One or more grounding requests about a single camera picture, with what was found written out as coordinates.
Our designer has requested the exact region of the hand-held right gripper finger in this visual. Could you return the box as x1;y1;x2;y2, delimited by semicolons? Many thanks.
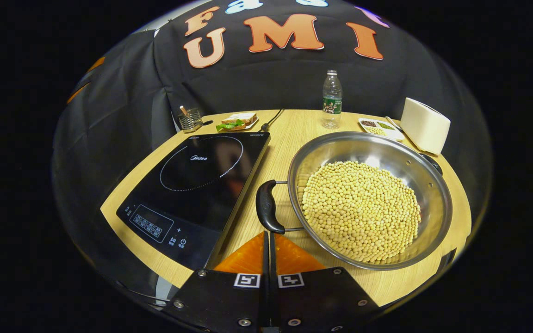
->
269;231;381;333
162;231;269;333

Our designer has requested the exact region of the black induction cooktop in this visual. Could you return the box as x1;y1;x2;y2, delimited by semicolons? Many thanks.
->
116;132;272;271

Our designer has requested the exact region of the stainless steel pot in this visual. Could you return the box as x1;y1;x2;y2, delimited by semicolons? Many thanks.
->
256;132;453;271

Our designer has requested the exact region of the pile of soybeans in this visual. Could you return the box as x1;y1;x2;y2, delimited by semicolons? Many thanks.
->
301;160;422;264

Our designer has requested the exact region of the sandwich with lettuce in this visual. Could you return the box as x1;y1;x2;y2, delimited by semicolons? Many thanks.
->
216;112;258;132

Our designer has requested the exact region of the clear plastic water bottle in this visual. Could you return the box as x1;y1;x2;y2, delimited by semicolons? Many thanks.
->
321;70;343;130

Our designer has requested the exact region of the white divided bean tray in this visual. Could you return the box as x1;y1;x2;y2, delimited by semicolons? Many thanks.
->
358;117;406;141

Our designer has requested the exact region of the black backdrop cloth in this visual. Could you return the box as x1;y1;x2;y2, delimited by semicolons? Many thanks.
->
51;0;494;301

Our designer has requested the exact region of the white toaster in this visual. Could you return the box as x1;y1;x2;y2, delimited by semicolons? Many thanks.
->
399;97;451;155

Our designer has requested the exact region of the black power cable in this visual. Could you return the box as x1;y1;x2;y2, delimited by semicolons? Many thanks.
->
260;109;285;132

